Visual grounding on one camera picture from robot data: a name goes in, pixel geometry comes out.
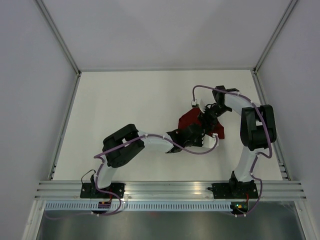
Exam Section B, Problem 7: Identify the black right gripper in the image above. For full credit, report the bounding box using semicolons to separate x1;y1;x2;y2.
197;103;231;133

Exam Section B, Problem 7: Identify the dark red cloth napkin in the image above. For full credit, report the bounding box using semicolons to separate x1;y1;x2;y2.
178;107;225;140

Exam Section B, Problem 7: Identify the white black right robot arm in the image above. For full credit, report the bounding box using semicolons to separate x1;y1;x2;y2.
192;85;277;200

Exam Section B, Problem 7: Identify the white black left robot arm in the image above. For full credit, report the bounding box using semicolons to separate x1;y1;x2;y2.
91;123;208;198

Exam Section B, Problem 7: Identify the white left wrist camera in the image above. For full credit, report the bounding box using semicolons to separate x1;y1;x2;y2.
202;133;219;149

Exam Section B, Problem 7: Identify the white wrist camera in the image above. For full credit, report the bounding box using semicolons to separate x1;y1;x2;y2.
191;98;206;109
202;133;219;149

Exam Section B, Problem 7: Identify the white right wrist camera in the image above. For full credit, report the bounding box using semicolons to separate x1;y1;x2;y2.
191;98;206;109

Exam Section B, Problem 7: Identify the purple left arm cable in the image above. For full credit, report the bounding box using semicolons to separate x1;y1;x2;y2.
93;133;218;161

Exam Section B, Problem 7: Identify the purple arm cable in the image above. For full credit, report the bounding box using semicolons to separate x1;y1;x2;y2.
93;133;218;161
192;85;273;218

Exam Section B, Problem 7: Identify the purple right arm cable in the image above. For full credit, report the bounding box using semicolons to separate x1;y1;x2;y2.
192;85;273;218

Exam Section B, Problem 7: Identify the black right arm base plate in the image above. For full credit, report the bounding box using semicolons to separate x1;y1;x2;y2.
211;182;259;200

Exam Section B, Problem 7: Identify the right aluminium side rail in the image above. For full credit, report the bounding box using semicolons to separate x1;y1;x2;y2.
251;69;292;181

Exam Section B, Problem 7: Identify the aluminium side rail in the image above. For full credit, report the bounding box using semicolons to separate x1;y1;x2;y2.
46;71;82;181
251;69;292;181

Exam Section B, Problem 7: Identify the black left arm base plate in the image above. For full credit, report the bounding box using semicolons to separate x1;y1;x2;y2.
80;182;125;199

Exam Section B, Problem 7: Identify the left aluminium side rail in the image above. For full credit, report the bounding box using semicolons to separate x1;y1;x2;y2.
46;71;82;181

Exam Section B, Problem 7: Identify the right aluminium frame post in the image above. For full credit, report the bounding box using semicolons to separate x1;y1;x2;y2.
251;0;299;75

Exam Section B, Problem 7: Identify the aluminium frame post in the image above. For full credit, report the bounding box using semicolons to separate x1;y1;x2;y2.
251;0;299;75
33;0;81;76

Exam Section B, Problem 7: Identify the aluminium front rail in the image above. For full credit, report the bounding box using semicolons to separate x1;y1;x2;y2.
34;180;307;202

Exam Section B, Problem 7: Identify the white slotted cable duct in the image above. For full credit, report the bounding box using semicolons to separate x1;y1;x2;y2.
45;200;232;212

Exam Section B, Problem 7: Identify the left aluminium frame post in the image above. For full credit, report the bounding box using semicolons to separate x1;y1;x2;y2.
33;0;81;76

